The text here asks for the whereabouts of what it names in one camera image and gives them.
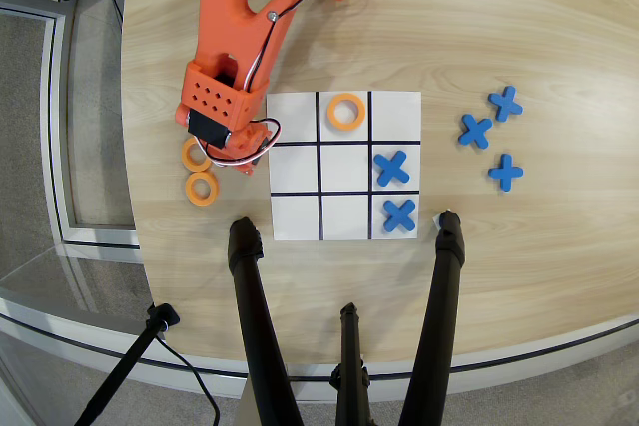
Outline grey metal partition frame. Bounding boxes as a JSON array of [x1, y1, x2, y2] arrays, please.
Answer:
[[0, 0, 151, 267]]

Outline black cable on floor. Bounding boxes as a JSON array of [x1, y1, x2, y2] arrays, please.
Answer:
[[154, 334, 222, 426]]

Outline thin black tripod leg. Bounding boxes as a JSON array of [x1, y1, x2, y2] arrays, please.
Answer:
[[328, 301, 373, 426]]

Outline white tic-tac-toe grid paper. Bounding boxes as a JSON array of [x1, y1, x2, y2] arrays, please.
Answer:
[[266, 91, 423, 242]]

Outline slim black stand pole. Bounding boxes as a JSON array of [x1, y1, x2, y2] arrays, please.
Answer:
[[73, 302, 181, 426]]

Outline blue foam cross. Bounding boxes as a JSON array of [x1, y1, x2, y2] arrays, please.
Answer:
[[487, 85, 524, 124], [487, 153, 525, 194], [372, 150, 411, 188], [381, 198, 418, 234], [458, 113, 494, 150]]

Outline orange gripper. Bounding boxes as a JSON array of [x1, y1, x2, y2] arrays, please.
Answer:
[[202, 119, 282, 178]]

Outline thick black tripod leg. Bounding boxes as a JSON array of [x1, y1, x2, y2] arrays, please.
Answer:
[[227, 216, 305, 426], [397, 210, 467, 426]]

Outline orange foam ring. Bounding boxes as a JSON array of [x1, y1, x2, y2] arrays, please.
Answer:
[[180, 137, 214, 174], [326, 92, 367, 131], [184, 171, 220, 207]]

